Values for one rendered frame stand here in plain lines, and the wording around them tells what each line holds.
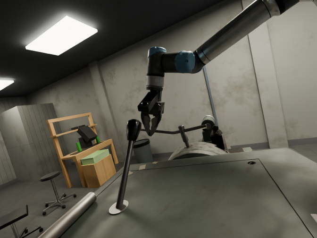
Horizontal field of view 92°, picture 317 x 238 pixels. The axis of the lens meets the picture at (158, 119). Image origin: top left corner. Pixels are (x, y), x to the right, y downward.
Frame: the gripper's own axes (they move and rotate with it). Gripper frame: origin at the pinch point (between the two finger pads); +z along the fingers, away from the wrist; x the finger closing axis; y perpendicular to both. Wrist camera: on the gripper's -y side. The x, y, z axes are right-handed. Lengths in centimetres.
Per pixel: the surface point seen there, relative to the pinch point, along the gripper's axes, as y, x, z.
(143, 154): 267, 113, 141
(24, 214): 57, 196, 162
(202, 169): -26.7, -23.3, -2.4
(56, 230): -46.0, -3.2, 3.2
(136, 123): -32.5, -9.1, -12.1
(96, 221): -42.3, -7.5, 3.4
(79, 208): -41.3, -3.0, 3.3
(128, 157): -35.1, -9.1, -5.7
